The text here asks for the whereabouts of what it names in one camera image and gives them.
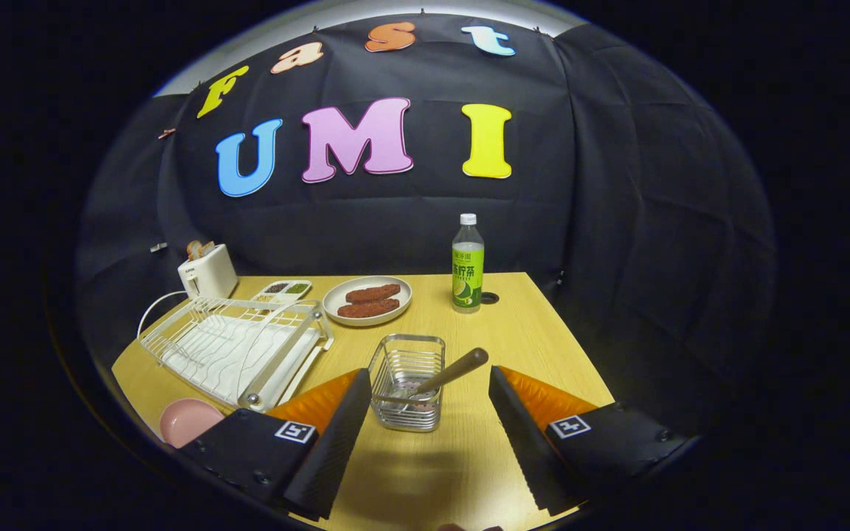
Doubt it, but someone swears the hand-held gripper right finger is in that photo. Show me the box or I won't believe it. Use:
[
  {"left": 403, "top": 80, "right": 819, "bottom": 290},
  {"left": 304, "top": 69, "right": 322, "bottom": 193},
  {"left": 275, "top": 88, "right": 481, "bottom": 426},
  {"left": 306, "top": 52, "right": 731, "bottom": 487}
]
[{"left": 488, "top": 365, "right": 691, "bottom": 517}]

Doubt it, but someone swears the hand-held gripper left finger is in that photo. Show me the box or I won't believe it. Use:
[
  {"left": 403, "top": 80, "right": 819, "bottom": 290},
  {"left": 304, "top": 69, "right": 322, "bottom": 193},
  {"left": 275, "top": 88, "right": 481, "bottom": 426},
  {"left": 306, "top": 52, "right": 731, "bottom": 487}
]
[{"left": 178, "top": 368, "right": 373, "bottom": 521}]

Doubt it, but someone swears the metal wire basket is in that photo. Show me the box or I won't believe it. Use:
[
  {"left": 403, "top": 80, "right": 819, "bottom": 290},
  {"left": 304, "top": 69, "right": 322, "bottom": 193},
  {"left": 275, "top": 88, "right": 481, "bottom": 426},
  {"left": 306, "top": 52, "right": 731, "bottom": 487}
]
[{"left": 368, "top": 334, "right": 446, "bottom": 433}]

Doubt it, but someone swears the wooden handle spoon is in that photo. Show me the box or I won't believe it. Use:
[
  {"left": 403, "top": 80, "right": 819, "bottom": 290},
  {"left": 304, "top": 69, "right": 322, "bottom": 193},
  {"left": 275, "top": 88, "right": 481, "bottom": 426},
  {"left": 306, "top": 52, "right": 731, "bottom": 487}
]
[{"left": 377, "top": 347, "right": 490, "bottom": 414}]

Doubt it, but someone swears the white wire dish rack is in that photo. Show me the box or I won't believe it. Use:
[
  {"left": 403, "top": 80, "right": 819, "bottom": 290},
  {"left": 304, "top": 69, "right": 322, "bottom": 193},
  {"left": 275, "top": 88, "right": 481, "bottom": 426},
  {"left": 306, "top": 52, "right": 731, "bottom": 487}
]
[{"left": 139, "top": 296, "right": 334, "bottom": 412}]

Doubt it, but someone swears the pink plate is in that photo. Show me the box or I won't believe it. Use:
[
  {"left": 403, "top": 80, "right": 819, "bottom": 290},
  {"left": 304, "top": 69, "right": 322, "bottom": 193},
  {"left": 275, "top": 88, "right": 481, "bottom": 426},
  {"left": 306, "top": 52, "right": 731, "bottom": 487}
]
[{"left": 159, "top": 398, "right": 225, "bottom": 448}]

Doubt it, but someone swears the white plate with sausages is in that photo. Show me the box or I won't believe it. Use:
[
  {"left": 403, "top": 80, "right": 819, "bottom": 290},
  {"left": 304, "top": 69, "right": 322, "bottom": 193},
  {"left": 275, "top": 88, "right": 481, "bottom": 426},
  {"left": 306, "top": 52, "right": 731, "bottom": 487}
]
[{"left": 322, "top": 276, "right": 412, "bottom": 327}]

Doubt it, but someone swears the brown sausage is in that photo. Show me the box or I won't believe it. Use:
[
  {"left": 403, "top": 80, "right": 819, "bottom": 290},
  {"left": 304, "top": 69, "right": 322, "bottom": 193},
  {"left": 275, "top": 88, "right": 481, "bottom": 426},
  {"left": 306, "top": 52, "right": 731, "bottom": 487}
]
[
  {"left": 337, "top": 298, "right": 401, "bottom": 319},
  {"left": 345, "top": 284, "right": 401, "bottom": 304}
]

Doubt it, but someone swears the compartment tray with grains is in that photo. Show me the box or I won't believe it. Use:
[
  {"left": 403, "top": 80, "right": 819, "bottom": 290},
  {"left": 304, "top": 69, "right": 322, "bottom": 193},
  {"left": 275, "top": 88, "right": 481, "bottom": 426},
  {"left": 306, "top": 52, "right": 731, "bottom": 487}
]
[{"left": 252, "top": 280, "right": 313, "bottom": 305}]

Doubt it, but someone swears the green label drink bottle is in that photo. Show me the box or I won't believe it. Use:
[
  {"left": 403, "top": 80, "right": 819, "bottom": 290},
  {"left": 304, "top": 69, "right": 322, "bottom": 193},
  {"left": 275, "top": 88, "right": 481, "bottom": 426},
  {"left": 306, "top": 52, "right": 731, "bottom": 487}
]
[{"left": 452, "top": 214, "right": 486, "bottom": 313}]

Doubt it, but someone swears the white toaster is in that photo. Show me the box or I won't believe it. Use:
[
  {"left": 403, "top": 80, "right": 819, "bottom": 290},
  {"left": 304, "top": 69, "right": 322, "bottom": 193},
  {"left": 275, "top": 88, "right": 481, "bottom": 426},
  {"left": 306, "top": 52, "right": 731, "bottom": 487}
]
[{"left": 178, "top": 243, "right": 239, "bottom": 299}]

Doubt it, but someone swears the black backdrop cloth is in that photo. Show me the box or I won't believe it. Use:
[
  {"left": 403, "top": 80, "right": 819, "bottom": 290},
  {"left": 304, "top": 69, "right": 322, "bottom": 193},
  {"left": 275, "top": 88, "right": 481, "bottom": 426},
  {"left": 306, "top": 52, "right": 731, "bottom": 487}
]
[{"left": 75, "top": 13, "right": 776, "bottom": 436}]

